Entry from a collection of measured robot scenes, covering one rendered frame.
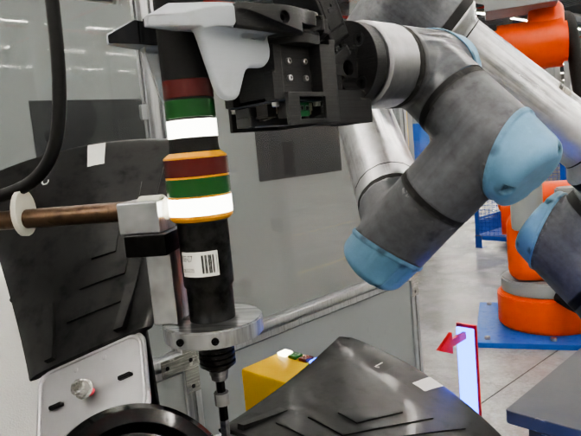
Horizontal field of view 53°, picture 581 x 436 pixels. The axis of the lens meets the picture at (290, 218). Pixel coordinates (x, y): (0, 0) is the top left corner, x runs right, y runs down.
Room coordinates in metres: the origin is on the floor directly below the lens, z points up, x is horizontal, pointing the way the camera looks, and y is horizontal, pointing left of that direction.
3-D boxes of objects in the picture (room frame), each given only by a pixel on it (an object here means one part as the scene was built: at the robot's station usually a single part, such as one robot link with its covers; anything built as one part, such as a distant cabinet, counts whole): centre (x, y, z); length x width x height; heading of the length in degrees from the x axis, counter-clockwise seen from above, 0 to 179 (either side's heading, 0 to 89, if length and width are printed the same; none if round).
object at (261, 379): (0.87, 0.01, 1.02); 0.16 x 0.10 x 0.11; 44
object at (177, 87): (0.40, 0.06, 1.45); 0.03 x 0.03 x 0.01
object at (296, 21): (0.42, 0.00, 1.49); 0.09 x 0.05 x 0.02; 143
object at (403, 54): (0.53, -0.08, 1.47); 0.08 x 0.05 x 0.08; 42
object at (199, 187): (0.40, 0.06, 1.39); 0.04 x 0.04 x 0.01
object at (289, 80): (0.48, -0.02, 1.47); 0.12 x 0.08 x 0.09; 132
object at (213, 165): (0.40, 0.06, 1.40); 0.04 x 0.04 x 0.01
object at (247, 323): (0.40, 0.07, 1.33); 0.09 x 0.07 x 0.10; 79
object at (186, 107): (0.40, 0.06, 1.44); 0.03 x 0.03 x 0.01
